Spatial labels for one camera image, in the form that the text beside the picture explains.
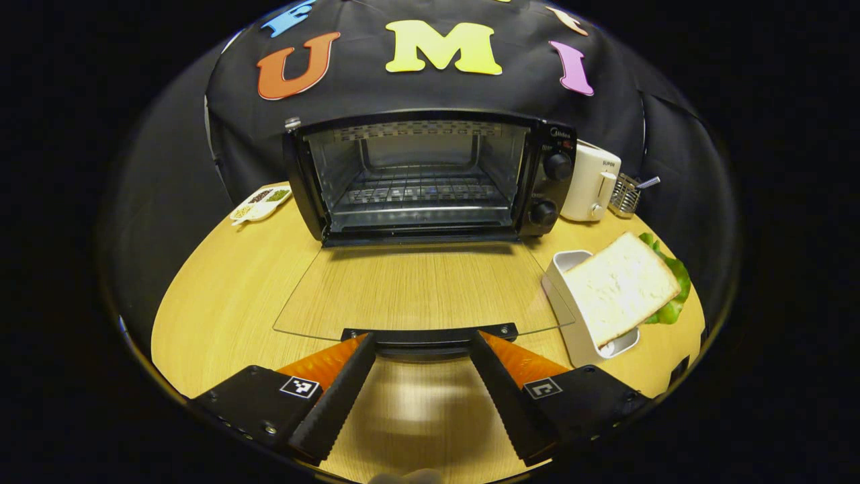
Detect bread and lettuce sandwich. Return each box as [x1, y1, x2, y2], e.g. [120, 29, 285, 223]
[563, 232, 693, 349]

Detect black electric oven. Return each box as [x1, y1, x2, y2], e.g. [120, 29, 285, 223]
[272, 110, 578, 362]

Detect white seasoning dish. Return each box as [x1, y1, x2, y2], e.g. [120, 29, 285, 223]
[229, 186, 294, 227]

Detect metal wire holder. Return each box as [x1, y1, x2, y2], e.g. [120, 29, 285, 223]
[608, 173, 642, 219]

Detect white plastic tray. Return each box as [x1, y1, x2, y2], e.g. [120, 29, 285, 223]
[542, 250, 640, 368]

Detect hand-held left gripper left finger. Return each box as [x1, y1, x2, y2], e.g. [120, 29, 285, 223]
[190, 332, 378, 466]

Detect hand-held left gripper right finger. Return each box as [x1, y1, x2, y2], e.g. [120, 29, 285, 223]
[468, 329, 652, 468]

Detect black backdrop cloth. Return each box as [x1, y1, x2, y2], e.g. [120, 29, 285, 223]
[101, 0, 740, 350]

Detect white toaster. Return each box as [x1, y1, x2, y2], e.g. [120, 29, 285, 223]
[560, 140, 622, 223]

